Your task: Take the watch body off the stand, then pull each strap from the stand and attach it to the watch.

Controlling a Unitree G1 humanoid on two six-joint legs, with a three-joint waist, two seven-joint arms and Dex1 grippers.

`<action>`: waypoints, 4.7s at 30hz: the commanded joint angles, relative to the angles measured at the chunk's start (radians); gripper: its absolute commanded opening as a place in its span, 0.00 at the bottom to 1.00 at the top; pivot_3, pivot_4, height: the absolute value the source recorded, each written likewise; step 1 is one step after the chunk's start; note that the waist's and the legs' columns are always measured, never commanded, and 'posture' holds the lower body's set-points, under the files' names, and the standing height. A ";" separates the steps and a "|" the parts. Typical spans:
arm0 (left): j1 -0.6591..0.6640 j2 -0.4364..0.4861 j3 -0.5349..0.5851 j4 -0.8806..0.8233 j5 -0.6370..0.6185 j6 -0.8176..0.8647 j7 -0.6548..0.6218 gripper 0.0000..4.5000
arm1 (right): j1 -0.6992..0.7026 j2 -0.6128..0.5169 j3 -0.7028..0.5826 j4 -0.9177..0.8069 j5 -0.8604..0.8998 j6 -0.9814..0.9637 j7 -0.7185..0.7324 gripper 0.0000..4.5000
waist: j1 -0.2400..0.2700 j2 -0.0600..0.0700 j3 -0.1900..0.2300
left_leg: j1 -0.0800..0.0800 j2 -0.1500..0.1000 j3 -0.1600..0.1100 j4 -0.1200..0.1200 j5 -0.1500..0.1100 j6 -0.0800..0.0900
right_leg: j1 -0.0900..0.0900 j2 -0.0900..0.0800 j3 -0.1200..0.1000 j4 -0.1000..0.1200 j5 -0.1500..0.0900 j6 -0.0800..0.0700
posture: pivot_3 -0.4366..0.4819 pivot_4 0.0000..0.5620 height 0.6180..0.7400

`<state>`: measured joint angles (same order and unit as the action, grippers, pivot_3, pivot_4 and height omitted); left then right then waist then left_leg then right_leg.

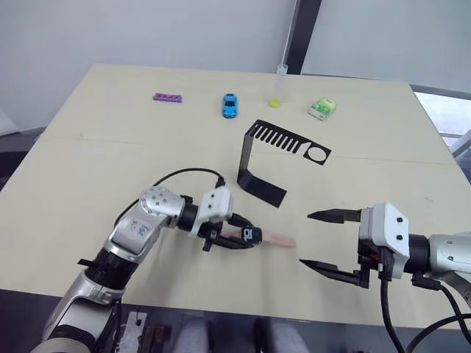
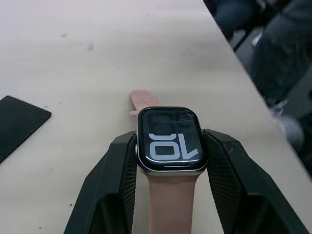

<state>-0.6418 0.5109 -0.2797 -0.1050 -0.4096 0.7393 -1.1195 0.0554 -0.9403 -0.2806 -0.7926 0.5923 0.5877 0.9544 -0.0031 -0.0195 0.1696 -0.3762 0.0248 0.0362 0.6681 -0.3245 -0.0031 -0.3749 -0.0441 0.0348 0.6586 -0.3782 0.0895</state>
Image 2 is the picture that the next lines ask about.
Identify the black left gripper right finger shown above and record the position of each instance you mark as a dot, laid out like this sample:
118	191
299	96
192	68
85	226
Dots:
234	185

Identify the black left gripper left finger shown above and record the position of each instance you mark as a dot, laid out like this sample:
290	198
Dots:
109	192

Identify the silver smartwatch body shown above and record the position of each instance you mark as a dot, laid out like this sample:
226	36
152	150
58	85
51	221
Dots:
171	140

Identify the black flat stand base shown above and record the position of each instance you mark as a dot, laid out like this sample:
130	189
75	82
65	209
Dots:
18	126

